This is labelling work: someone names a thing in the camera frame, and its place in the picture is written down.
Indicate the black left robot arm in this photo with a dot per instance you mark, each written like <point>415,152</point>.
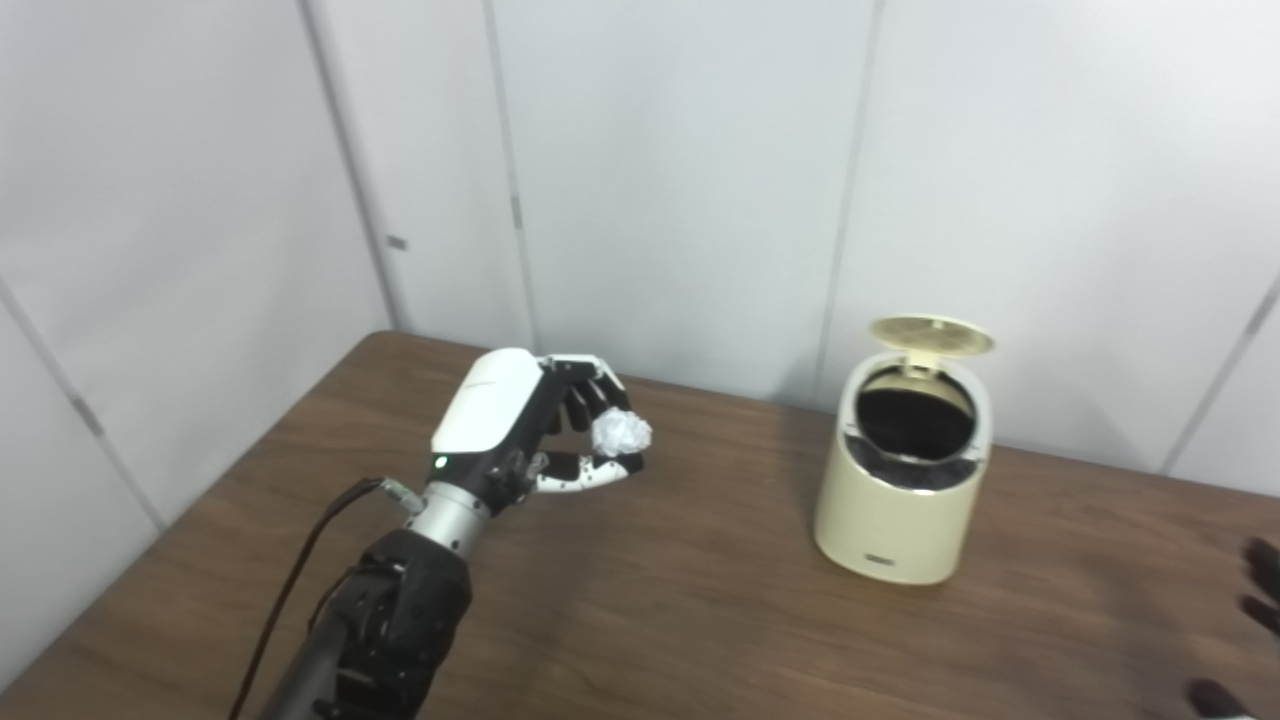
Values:
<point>400,620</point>

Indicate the black bin liner bag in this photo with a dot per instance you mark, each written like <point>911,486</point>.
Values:
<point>915,420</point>

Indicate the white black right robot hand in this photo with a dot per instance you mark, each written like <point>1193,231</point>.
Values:
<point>1268,565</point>

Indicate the white paper ball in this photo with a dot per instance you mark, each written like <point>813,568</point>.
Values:
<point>620,433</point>

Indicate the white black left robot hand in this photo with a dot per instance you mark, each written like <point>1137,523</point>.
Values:
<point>490,400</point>

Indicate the gray wall corner strip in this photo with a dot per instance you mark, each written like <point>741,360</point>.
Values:
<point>345,160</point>

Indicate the cream-colored plastic bin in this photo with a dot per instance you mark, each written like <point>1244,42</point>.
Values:
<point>890,530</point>

